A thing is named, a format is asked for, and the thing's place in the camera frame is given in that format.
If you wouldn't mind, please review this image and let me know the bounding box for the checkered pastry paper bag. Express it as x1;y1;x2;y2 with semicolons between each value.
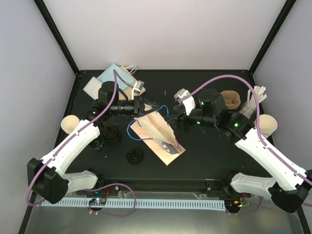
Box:
126;105;185;166

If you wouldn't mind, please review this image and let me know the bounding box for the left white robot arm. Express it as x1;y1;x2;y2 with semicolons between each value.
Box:
27;81;159;204

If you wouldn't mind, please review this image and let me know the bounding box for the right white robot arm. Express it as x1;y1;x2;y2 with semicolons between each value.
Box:
167;88;312;213

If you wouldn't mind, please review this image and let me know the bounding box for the white napkin pack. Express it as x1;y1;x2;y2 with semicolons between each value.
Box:
83;77;102;100

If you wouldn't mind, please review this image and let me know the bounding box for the brown kraft paper bag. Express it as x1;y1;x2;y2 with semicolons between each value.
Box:
120;65;146;99

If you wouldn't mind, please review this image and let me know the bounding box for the light blue paper bag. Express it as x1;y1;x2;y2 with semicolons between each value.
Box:
97;63;135;91

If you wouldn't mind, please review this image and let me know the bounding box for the black cup lid front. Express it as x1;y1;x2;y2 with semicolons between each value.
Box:
127;148;144;165

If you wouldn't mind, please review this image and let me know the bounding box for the brown pulp cup carrier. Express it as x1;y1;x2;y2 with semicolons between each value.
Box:
221;90;241;110

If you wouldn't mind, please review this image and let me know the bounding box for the glass of wrapped straws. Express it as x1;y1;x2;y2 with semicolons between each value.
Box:
239;86;267;118

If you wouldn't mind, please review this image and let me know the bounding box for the left paper cup stack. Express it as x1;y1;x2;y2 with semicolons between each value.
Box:
60;115;80;134

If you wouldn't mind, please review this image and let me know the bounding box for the paper cup stack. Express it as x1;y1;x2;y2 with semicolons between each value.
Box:
259;114;278;138
60;115;80;134

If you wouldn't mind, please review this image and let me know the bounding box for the right paper cup stack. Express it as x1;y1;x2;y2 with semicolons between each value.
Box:
259;114;278;138

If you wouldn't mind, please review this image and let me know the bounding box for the right circuit board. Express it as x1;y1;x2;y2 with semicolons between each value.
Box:
224;200;250;208

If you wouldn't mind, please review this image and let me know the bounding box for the circuit board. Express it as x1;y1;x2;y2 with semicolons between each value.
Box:
224;200;250;208
89;198;107;206

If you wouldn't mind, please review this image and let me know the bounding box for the left circuit board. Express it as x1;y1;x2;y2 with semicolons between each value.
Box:
89;198;107;206

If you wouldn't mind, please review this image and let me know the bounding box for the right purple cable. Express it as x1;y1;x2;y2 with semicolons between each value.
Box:
180;74;308;176

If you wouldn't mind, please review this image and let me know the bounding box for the purple cable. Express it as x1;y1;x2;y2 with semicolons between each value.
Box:
26;69;137;207
180;74;308;176

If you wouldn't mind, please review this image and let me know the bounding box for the blue slotted cable duct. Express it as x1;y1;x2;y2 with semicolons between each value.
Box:
42;197;226;211

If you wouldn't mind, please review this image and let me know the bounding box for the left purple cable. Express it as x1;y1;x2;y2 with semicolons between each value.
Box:
26;69;137;207

